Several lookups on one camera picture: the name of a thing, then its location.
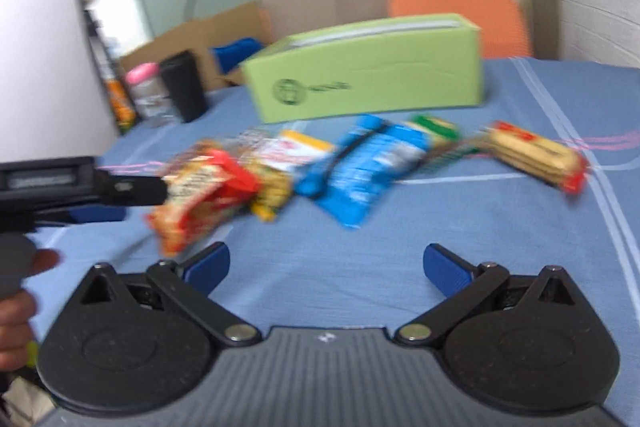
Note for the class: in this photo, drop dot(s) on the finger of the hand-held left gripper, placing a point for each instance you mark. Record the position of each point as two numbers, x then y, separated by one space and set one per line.
132 190
92 214

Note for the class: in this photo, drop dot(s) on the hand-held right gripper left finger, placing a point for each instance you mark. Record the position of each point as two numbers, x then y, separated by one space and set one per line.
207 268

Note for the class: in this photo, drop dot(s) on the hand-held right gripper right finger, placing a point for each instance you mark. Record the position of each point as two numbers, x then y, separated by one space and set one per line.
445 269

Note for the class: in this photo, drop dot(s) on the red orange peanut packet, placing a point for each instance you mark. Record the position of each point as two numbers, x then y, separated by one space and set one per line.
205 197

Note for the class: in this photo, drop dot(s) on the light green cardboard box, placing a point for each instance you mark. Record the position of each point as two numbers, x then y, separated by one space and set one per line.
370 72

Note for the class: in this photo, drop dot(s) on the person's left hand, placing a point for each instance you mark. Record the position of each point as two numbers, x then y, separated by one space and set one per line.
15 332

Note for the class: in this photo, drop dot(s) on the orange labelled bottle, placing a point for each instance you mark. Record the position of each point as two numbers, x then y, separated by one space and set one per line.
121 102

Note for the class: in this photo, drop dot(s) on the small yellow snack packet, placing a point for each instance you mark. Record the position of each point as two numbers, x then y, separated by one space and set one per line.
270 197

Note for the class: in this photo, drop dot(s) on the blue lined tablecloth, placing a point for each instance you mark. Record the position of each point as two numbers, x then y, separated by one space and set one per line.
350 257

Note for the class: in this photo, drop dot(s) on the clear bottle with pink lid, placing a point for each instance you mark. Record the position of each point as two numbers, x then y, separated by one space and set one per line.
145 92

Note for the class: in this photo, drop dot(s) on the black lidded cup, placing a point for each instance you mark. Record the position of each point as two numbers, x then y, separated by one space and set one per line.
182 84

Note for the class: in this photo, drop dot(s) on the blue snack packet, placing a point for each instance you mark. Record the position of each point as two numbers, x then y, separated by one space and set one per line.
360 167

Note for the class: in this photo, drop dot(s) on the green and yellow snack packet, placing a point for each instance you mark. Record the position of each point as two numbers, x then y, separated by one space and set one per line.
435 134

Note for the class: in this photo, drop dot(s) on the white monitor panel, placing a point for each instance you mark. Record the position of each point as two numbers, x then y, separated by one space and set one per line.
40 47

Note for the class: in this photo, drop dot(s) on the biscuit packet with red ends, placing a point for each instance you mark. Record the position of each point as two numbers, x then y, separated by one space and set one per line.
535 157

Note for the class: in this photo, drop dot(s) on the yellow white snack packet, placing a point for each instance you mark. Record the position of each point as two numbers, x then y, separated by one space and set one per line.
290 149

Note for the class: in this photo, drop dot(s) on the brown cardboard box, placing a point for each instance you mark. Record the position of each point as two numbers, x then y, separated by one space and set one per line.
200 42

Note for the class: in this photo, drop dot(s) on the blue plastic item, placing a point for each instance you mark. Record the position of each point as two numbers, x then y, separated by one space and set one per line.
235 54

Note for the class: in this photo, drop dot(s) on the orange chair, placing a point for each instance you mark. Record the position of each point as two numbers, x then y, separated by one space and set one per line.
470 12

